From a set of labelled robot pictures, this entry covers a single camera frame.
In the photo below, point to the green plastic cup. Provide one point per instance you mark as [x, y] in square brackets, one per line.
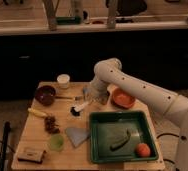
[56, 142]

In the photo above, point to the white plastic cup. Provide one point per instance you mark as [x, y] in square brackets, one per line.
[63, 81]

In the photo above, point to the grey blue cloth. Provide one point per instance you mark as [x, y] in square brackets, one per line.
[77, 135]

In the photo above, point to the green plastic tray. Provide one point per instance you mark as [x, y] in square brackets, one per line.
[109, 127]

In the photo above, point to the dark red bowl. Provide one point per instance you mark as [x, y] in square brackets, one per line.
[45, 95]

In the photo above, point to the blue sponge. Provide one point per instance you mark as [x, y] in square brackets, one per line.
[85, 93]

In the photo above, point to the brown grape bunch toy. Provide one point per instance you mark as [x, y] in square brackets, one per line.
[50, 125]

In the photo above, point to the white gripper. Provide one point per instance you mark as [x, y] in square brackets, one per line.
[97, 90]

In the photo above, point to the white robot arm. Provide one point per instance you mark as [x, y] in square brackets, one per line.
[171, 105]

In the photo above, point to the fork with dark handle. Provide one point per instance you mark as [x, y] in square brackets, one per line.
[70, 98]

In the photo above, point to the orange ball toy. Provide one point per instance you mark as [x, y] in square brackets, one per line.
[143, 150]

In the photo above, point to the yellow banana toy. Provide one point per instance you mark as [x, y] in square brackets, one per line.
[37, 113]

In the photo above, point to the white handled black brush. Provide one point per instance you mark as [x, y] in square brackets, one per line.
[75, 110]

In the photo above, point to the brown wooden block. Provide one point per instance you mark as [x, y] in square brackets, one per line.
[31, 155]

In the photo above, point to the black stand pole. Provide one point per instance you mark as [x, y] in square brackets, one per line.
[3, 149]

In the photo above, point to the orange plastic bowl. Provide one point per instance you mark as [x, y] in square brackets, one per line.
[122, 99]

